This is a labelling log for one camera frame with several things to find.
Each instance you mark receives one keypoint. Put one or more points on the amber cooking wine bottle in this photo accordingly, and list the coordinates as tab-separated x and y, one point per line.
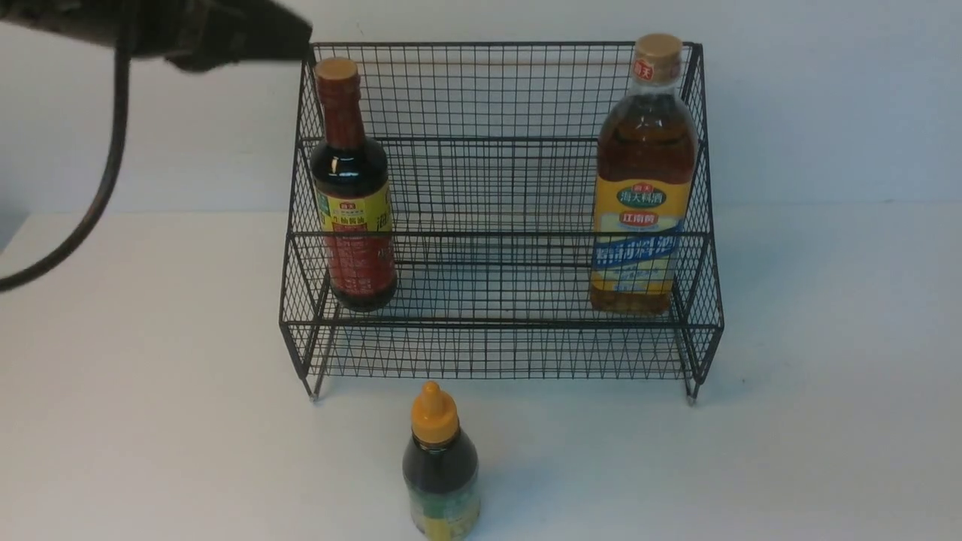
646	154

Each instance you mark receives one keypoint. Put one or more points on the dark soy sauce bottle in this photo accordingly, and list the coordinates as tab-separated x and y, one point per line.
350	175

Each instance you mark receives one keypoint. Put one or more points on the small yellow-capped sauce bottle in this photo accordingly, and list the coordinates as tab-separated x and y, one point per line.
440	468

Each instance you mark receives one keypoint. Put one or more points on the black wire mesh shelf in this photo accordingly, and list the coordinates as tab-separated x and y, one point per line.
491	151

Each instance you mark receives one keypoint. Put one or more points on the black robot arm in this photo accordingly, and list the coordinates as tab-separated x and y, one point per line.
96	22

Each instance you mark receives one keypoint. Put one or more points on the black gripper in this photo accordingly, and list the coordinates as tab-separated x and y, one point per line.
202	36

